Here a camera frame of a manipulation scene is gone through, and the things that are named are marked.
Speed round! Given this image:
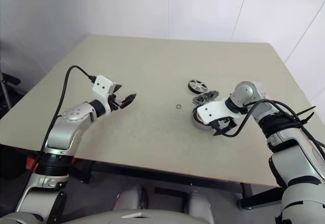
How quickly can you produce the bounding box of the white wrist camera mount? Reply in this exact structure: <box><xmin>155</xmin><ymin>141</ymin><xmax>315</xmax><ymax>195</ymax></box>
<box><xmin>91</xmin><ymin>75</ymin><xmax>123</xmax><ymax>115</ymax></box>
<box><xmin>197</xmin><ymin>98</ymin><xmax>242</xmax><ymax>125</ymax></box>

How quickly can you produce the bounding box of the black rimmed silver spoked rotor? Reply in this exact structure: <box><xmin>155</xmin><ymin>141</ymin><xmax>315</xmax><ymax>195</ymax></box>
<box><xmin>188</xmin><ymin>79</ymin><xmax>208</xmax><ymax>93</ymax></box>

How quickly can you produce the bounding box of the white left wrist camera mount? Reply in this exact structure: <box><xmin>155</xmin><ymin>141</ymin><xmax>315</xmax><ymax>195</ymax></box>
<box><xmin>91</xmin><ymin>75</ymin><xmax>123</xmax><ymax>115</ymax></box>

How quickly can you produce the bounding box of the red object under table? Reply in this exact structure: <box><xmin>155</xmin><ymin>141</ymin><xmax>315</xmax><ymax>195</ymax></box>
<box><xmin>24</xmin><ymin>156</ymin><xmax>39</xmax><ymax>171</ymax></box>

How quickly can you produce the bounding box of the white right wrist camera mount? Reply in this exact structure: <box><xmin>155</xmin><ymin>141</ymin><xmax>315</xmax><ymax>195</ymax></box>
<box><xmin>197</xmin><ymin>98</ymin><xmax>242</xmax><ymax>125</ymax></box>

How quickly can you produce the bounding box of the grey toothed gear plate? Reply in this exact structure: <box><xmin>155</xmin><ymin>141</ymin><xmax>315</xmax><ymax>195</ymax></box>
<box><xmin>192</xmin><ymin>89</ymin><xmax>219</xmax><ymax>105</ymax></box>

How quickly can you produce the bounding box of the grey robot torso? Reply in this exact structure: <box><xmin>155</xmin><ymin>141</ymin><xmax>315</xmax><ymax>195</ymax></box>
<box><xmin>0</xmin><ymin>207</ymin><xmax>216</xmax><ymax>224</ymax></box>

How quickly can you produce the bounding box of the black chair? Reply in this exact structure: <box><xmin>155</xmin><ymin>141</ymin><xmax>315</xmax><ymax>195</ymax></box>
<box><xmin>0</xmin><ymin>71</ymin><xmax>21</xmax><ymax>109</ymax></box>

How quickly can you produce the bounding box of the black table frame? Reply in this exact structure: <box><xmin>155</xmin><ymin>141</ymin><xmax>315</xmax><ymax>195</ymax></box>
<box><xmin>68</xmin><ymin>157</ymin><xmax>282</xmax><ymax>211</ymax></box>

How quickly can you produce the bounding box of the black zip tie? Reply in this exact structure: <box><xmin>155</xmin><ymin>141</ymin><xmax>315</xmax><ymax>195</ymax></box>
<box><xmin>296</xmin><ymin>106</ymin><xmax>317</xmax><ymax>123</ymax></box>

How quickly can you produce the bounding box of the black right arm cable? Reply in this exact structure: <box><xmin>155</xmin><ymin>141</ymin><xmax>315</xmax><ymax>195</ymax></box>
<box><xmin>220</xmin><ymin>99</ymin><xmax>325</xmax><ymax>158</ymax></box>

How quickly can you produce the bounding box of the silver motor stator housing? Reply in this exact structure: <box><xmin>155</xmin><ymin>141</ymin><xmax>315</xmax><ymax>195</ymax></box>
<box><xmin>190</xmin><ymin>106</ymin><xmax>214</xmax><ymax>131</ymax></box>

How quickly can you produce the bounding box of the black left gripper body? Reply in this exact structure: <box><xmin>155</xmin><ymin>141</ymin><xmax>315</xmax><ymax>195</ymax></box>
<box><xmin>108</xmin><ymin>93</ymin><xmax>125</xmax><ymax>112</ymax></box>

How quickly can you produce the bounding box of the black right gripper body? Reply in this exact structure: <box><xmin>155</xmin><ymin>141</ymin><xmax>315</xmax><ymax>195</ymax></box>
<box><xmin>209</xmin><ymin>117</ymin><xmax>237</xmax><ymax>131</ymax></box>

